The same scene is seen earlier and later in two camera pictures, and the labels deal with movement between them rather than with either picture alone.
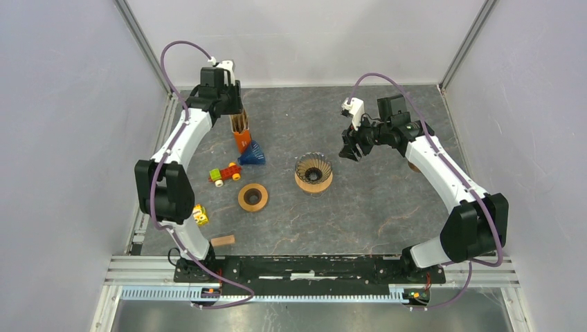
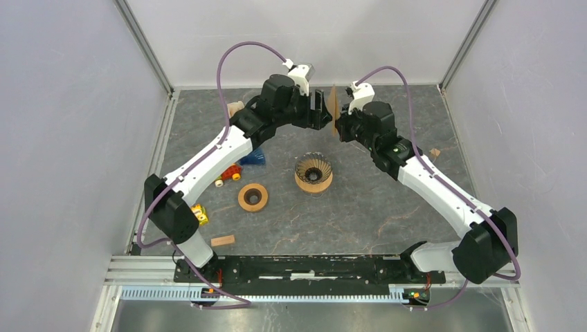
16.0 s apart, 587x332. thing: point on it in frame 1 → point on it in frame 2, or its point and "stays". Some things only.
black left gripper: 237,106 → 314,118
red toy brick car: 217,175 stays
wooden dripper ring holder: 253,197 stays
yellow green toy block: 199,215 stays
